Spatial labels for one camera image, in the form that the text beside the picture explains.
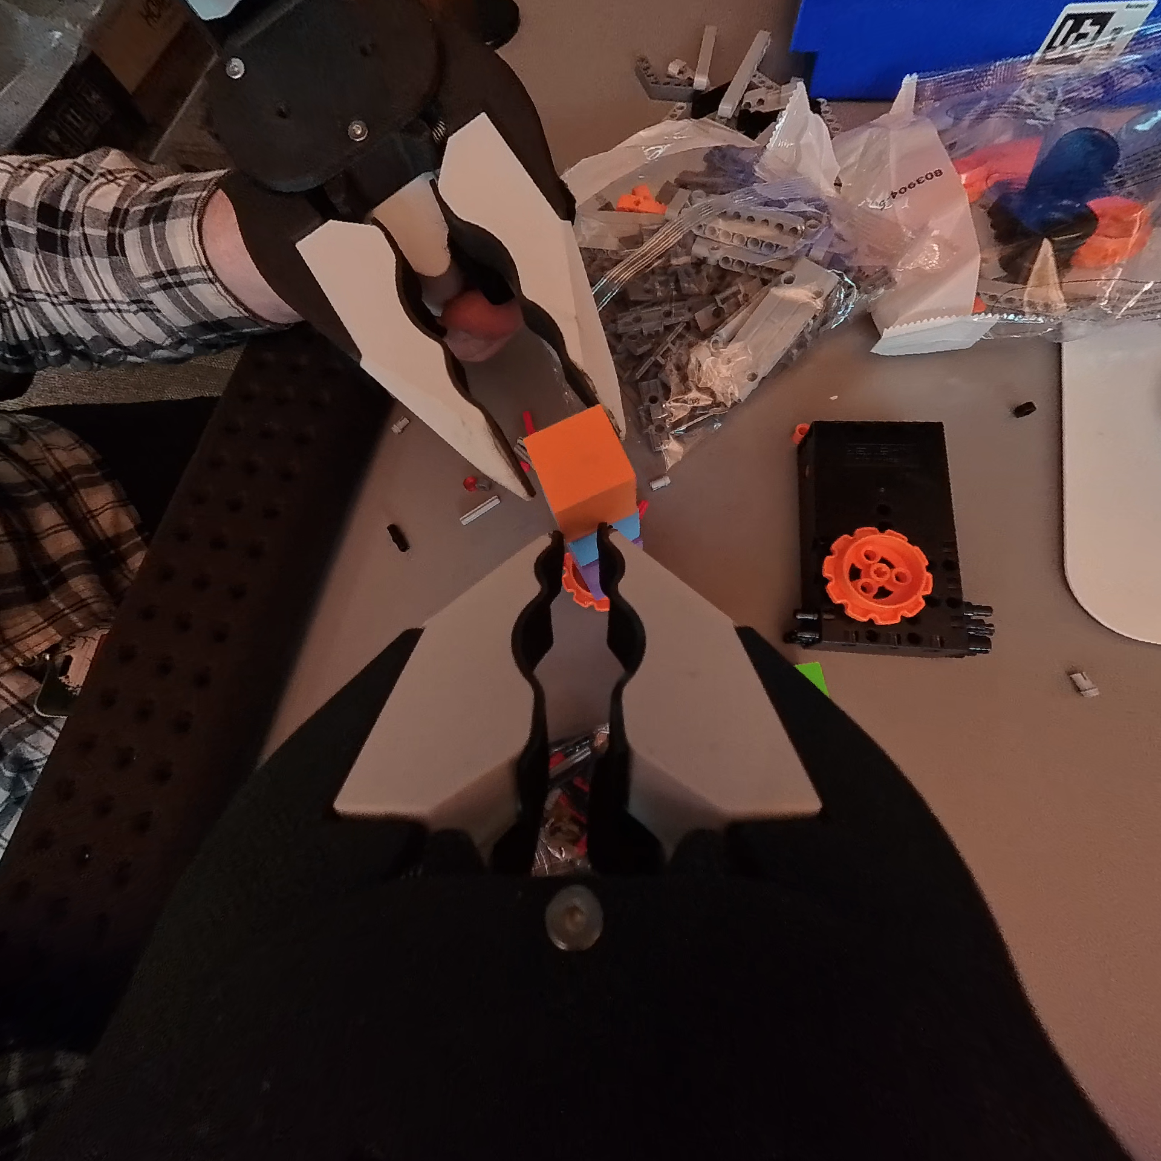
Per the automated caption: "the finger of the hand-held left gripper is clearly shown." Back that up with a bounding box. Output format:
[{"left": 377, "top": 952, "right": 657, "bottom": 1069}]
[
  {"left": 438, "top": 110, "right": 627, "bottom": 438},
  {"left": 293, "top": 219, "right": 537, "bottom": 503}
]

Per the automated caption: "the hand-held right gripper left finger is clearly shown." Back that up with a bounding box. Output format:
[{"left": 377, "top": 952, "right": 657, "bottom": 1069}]
[{"left": 333, "top": 532, "right": 563, "bottom": 848}]

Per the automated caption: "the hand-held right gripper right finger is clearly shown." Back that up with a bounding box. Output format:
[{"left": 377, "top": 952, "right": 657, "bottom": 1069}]
[{"left": 597, "top": 532, "right": 823, "bottom": 861}]

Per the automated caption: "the purple cube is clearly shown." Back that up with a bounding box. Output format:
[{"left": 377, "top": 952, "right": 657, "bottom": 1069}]
[{"left": 576, "top": 534, "right": 646, "bottom": 595}]

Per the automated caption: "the blue cube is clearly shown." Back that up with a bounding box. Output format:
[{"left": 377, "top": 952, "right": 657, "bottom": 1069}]
[{"left": 563, "top": 510, "right": 648, "bottom": 568}]

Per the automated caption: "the orange cube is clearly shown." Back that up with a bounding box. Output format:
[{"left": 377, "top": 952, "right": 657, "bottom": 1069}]
[{"left": 523, "top": 405, "right": 635, "bottom": 540}]

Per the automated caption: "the person's left forearm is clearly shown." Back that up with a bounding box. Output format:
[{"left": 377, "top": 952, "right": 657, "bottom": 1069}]
[{"left": 0, "top": 147, "right": 305, "bottom": 374}]

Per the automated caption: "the grey desk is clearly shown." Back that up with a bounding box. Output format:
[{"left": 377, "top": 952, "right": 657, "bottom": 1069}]
[{"left": 262, "top": 0, "right": 1161, "bottom": 1152}]

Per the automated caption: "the person's left hand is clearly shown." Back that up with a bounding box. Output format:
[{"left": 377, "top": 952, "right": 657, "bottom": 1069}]
[{"left": 440, "top": 288, "right": 525, "bottom": 363}]

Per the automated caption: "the clear bag of dark parts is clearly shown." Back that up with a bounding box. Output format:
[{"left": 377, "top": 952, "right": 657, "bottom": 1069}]
[{"left": 534, "top": 724, "right": 619, "bottom": 873}]

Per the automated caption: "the small orange gear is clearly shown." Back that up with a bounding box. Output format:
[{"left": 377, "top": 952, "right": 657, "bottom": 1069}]
[{"left": 561, "top": 546, "right": 616, "bottom": 615}]

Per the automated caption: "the dark grey angled beam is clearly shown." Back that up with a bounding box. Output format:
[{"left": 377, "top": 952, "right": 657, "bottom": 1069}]
[{"left": 634, "top": 52, "right": 706, "bottom": 99}]

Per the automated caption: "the clear bag of grey parts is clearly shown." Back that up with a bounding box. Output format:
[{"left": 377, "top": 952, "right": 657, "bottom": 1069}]
[{"left": 562, "top": 81, "right": 876, "bottom": 454}]

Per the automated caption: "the large orange gear wheel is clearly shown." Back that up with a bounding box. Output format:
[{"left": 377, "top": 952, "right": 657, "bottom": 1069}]
[{"left": 822, "top": 528, "right": 932, "bottom": 627}]

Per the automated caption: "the black perforated baseplate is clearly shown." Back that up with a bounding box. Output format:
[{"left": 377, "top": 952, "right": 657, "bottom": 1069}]
[{"left": 0, "top": 326, "right": 400, "bottom": 1062}]

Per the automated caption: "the person's plaid shirt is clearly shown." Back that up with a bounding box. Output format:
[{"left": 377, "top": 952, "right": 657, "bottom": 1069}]
[{"left": 0, "top": 411, "right": 150, "bottom": 858}]

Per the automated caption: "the white paper bag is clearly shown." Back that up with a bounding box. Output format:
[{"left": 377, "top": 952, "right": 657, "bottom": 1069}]
[{"left": 834, "top": 77, "right": 993, "bottom": 356}]

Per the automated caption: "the blue box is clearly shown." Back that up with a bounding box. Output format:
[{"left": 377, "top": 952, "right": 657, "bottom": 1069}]
[{"left": 789, "top": 0, "right": 1161, "bottom": 102}]

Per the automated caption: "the white book stand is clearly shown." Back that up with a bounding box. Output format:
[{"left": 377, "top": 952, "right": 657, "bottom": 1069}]
[{"left": 1058, "top": 333, "right": 1161, "bottom": 646}]

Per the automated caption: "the clear bag of orange parts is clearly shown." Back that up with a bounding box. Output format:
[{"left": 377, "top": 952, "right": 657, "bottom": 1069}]
[{"left": 898, "top": 49, "right": 1161, "bottom": 345}]

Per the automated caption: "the white printed tag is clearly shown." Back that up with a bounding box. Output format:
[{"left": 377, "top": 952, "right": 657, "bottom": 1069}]
[{"left": 1043, "top": 0, "right": 1148, "bottom": 59}]

